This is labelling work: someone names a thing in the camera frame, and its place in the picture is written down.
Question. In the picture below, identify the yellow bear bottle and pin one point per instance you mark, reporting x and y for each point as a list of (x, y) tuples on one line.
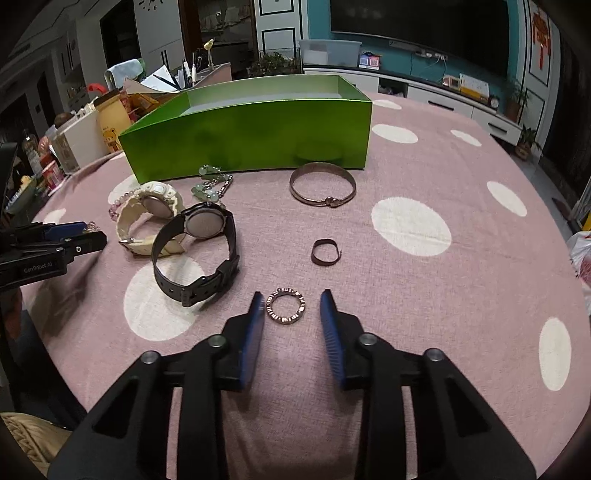
[(113, 119)]

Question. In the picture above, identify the pink desk organizer box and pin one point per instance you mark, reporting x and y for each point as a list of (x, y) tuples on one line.
[(218, 74)]

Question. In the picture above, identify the silver bangle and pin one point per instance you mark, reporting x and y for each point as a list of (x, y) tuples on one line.
[(322, 184)]

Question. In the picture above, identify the pink polka dot tablecloth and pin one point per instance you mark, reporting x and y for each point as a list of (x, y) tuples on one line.
[(447, 244)]

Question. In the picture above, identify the small black alarm clock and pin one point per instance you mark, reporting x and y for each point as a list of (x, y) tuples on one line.
[(494, 102)]

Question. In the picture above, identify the green cardboard box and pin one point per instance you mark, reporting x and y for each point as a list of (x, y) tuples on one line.
[(264, 123)]

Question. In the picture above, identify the black wrist watch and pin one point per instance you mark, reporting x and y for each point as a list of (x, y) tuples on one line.
[(212, 242)]

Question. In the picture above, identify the white paper box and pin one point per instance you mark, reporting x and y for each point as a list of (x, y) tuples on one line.
[(77, 140)]

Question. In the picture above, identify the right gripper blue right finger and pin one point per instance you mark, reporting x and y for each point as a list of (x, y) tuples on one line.
[(333, 342)]

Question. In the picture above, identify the white TV cabinet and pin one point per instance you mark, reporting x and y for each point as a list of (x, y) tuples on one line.
[(490, 120)]

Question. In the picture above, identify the white plastic shopping bag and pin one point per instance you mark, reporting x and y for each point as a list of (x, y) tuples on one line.
[(579, 246)]

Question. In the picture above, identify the yellow white calendar card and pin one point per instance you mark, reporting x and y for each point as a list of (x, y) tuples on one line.
[(474, 88)]

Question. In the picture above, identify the clear plastic storage bin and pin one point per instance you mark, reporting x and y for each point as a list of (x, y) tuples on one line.
[(342, 53)]

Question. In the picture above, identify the white wrist watch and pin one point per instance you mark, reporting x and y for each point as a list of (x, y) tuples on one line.
[(152, 201)]

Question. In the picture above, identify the white paper sheet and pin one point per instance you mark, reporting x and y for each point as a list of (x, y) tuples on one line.
[(161, 80)]

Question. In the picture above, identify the potted plant on cabinet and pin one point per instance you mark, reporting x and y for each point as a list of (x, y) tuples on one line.
[(517, 98)]

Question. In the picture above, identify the large black television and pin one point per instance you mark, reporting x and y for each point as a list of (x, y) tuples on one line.
[(475, 33)]

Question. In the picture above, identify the wall clock with antlers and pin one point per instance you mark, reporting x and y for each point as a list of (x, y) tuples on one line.
[(149, 5)]

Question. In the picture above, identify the potted plant in black box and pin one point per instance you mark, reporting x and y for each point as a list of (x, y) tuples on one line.
[(274, 64)]

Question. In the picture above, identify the small floor potted plant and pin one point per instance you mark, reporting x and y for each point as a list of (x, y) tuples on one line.
[(528, 145)]

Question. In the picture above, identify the red blue small box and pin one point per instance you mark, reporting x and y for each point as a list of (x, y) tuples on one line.
[(370, 61)]

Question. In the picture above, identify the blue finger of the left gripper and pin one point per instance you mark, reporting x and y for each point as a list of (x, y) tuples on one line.
[(59, 232)]

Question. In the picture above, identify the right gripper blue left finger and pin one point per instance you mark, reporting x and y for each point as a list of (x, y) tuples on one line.
[(252, 334)]

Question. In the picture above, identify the red chinese knot right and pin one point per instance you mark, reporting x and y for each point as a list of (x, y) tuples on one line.
[(541, 34)]

